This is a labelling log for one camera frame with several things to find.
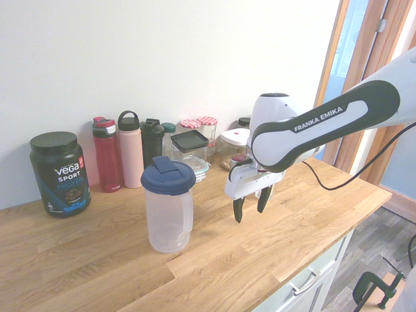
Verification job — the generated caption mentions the clear pitcher with blue lid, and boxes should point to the clear pitcher with blue lid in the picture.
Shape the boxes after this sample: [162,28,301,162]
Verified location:
[140,155,197,255]

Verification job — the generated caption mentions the clear bottle with green cap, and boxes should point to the clear bottle with green cap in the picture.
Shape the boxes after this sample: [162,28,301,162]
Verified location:
[161,122,177,160]

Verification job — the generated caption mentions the square container with black lid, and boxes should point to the square container with black lid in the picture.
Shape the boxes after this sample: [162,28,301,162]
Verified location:
[170,131,210,170]

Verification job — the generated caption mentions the black Vega protein tub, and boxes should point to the black Vega protein tub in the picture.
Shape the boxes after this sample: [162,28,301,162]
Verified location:
[29,131,92,219]

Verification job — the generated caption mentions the wooden door frame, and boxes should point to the wooden door frame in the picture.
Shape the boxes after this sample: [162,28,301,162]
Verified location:
[313,0,416,196]

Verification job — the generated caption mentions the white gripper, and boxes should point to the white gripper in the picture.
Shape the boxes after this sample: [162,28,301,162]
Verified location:
[224,161,287,224]

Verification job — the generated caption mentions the black shaker bottle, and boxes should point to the black shaker bottle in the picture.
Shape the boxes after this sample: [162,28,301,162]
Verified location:
[140,118,166,170]

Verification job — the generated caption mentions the white kitchen cabinet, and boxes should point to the white kitchen cabinet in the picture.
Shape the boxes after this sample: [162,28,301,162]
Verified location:
[252,227,356,312]

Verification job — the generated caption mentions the red water bottle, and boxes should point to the red water bottle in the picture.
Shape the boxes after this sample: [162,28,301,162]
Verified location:
[92,116,124,193]

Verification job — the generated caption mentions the glass storage bowl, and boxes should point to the glass storage bowl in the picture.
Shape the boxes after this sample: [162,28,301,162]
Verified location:
[185,159,211,183]

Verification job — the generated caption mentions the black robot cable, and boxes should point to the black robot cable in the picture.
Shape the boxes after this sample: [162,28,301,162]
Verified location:
[300,122,416,191]

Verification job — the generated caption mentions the glass jar with white lid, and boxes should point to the glass jar with white lid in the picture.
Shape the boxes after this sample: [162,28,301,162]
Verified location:
[220,128,252,172]

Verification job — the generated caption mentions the black hanging cable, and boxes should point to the black hanging cable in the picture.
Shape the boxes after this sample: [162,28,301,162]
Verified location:
[405,234,416,270]

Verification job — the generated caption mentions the metal drawer handle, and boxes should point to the metal drawer handle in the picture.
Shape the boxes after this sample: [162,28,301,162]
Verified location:
[289,268,321,296]

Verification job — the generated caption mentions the pink bottle with black cap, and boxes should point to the pink bottle with black cap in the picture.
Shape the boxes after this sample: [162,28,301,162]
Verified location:
[117,110,146,189]

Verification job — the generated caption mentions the green metal clamp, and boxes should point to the green metal clamp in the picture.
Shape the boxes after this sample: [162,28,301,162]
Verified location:
[352,256,406,312]

